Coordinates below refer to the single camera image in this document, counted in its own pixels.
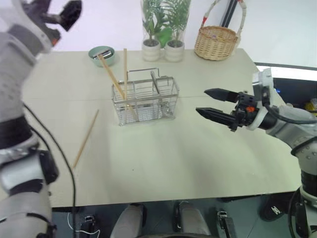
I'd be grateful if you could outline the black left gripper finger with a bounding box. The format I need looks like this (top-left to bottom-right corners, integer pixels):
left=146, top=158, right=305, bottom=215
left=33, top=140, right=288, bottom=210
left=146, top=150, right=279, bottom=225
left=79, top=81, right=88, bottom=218
left=60, top=0, right=83, bottom=32
left=31, top=0, right=53, bottom=11

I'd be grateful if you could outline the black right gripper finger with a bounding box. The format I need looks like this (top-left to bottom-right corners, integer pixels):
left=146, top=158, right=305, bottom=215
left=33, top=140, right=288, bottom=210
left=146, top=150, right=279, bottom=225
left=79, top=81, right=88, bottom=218
left=195, top=107, right=236, bottom=130
left=204, top=87, right=240, bottom=103

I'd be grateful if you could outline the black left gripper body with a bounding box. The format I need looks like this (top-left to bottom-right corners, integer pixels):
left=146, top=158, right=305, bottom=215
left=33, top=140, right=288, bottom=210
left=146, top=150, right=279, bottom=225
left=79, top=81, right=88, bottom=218
left=37, top=9, right=62, bottom=48

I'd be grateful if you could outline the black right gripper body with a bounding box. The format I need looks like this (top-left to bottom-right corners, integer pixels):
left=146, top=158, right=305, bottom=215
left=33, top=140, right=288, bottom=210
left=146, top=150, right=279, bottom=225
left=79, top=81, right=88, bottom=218
left=228, top=91, right=259, bottom=132

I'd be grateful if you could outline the metal item in bowl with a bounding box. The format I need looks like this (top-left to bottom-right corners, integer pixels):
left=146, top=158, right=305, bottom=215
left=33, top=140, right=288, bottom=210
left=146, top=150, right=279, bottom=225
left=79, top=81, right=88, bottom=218
left=94, top=50, right=112, bottom=60

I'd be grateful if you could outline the green bowl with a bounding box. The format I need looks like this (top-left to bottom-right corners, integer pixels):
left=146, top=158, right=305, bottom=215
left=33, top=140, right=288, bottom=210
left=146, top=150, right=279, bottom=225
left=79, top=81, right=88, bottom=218
left=88, top=45, right=116, bottom=67

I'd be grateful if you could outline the potted plant in white pot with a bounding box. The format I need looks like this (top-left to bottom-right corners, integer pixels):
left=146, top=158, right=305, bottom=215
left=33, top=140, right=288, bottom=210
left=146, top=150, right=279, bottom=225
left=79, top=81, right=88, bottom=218
left=162, top=0, right=191, bottom=63
left=141, top=0, right=164, bottom=62

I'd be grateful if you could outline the yellow packet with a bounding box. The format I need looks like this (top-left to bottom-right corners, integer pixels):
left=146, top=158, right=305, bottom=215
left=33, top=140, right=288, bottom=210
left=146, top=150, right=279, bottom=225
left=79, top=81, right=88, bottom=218
left=304, top=98, right=317, bottom=114

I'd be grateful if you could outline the wooden chopstick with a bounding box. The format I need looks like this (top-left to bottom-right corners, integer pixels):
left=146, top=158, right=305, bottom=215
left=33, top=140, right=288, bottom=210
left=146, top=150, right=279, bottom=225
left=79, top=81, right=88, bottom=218
left=72, top=109, right=100, bottom=170
left=97, top=54, right=137, bottom=120

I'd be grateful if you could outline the clear plastic plant sleeve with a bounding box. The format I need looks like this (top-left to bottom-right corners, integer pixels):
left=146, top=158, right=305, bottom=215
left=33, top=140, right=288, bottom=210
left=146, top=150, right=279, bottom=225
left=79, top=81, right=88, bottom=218
left=140, top=0, right=192, bottom=52

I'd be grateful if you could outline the black rounded base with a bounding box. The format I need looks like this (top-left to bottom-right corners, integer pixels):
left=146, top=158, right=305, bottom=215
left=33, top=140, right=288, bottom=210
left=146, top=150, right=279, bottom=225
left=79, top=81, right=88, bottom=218
left=259, top=194, right=292, bottom=222

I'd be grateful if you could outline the grey rounded robot leg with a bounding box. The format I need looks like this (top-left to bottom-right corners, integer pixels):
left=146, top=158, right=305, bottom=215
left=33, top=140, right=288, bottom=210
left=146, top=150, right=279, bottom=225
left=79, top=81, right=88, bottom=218
left=172, top=201, right=212, bottom=238
left=110, top=203, right=147, bottom=238

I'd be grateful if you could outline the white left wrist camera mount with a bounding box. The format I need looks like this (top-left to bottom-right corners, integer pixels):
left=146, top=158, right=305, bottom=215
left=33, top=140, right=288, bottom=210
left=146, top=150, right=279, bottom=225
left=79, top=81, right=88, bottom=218
left=0, top=0, right=38, bottom=33

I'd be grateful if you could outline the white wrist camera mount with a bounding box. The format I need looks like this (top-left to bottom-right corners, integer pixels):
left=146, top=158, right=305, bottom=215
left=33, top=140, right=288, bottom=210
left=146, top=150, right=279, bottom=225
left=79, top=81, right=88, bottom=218
left=247, top=67, right=276, bottom=131
left=0, top=0, right=38, bottom=33

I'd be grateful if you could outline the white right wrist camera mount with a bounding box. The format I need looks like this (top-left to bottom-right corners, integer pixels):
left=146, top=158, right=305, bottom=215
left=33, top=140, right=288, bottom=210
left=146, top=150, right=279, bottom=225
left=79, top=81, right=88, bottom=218
left=247, top=67, right=276, bottom=131

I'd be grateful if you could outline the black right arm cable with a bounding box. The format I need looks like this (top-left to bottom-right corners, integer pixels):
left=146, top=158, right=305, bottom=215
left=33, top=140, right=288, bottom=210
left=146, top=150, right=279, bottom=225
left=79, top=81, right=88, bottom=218
left=262, top=91, right=317, bottom=124

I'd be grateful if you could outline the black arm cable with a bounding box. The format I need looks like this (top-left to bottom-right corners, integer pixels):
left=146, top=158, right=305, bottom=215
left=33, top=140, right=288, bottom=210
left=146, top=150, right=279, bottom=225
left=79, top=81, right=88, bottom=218
left=262, top=91, right=317, bottom=124
left=23, top=104, right=76, bottom=208

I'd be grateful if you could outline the woven wicker basket with handle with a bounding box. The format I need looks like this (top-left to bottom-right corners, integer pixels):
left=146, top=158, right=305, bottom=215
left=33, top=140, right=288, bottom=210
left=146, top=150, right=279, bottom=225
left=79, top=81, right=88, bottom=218
left=194, top=0, right=249, bottom=61

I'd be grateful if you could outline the silver wire basket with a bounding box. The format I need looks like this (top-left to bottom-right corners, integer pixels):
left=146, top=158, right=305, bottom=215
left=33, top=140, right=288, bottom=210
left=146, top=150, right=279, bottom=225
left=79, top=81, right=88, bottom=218
left=111, top=67, right=180, bottom=127

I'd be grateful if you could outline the black vertical post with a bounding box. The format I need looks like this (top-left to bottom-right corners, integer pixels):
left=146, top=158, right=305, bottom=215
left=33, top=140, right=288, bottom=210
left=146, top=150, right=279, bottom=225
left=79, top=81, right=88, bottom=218
left=221, top=0, right=237, bottom=28

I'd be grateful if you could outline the black floor bracket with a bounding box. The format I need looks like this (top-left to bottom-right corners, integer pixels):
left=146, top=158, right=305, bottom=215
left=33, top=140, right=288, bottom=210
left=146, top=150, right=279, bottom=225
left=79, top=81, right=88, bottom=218
left=80, top=214, right=97, bottom=238
left=216, top=210, right=238, bottom=238

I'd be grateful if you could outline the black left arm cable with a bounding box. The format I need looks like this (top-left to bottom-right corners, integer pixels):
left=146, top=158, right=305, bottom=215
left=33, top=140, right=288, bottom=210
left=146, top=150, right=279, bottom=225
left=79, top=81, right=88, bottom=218
left=23, top=104, right=76, bottom=208

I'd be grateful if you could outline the white floor cable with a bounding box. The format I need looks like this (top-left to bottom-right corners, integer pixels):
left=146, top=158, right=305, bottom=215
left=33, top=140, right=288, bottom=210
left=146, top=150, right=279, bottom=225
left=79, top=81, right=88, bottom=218
left=67, top=210, right=100, bottom=235

